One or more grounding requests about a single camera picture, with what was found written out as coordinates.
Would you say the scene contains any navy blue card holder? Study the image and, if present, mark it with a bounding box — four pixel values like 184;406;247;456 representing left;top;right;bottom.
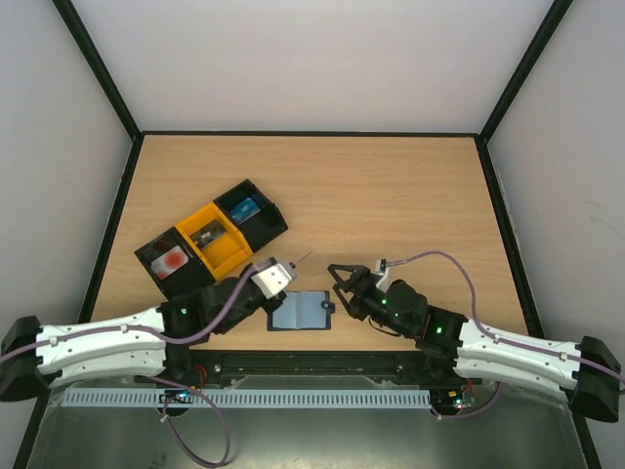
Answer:
267;290;336;332

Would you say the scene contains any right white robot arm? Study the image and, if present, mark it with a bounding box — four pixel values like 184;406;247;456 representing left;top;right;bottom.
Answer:
328;264;621;423

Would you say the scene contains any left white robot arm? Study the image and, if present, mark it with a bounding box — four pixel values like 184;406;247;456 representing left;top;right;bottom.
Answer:
1;272;290;403

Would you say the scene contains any white red card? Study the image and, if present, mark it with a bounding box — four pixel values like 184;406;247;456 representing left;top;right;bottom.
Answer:
150;245;188;280

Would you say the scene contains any black vip card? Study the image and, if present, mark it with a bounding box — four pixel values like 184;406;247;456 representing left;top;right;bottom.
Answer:
189;220;226;250

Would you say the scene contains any blue card in bin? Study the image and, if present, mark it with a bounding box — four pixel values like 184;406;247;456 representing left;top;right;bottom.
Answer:
229;195;266;225

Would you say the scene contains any yellow bin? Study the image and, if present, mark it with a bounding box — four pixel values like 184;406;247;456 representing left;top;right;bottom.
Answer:
175;202;253;280

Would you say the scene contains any black bin left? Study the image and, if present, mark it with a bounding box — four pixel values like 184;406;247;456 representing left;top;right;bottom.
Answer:
135;227;216;299

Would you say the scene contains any black bin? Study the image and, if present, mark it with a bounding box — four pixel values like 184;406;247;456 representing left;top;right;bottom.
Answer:
214;179;288;253
135;227;216;299

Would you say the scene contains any black bin right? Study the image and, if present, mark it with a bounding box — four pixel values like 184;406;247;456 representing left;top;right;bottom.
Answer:
214;179;288;253

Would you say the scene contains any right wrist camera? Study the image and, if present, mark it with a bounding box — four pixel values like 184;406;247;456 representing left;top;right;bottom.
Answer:
373;259;391;292

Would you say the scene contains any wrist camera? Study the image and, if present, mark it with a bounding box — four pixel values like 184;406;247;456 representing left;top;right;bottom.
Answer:
251;257;297;299
373;259;391;292

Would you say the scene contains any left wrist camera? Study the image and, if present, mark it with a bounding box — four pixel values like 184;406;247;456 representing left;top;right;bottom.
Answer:
251;257;297;299

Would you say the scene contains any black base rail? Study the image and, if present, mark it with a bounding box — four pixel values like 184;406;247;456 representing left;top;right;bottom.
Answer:
158;350;445;387

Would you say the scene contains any loose purple cable loop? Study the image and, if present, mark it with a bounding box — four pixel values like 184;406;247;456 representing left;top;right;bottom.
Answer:
150;374;233;468

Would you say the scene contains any light blue cable duct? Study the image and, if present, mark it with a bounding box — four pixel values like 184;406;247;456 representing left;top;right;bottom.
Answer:
58;388;431;409

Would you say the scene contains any black enclosure frame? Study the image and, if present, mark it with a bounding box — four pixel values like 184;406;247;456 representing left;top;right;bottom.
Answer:
14;1;601;468

